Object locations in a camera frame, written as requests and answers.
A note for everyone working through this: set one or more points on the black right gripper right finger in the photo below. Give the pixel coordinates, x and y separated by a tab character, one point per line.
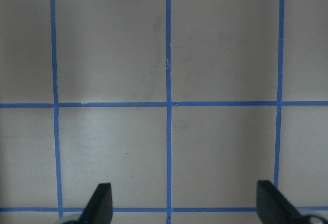
272	207

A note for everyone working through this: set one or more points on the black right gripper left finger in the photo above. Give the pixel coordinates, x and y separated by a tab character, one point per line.
99	209

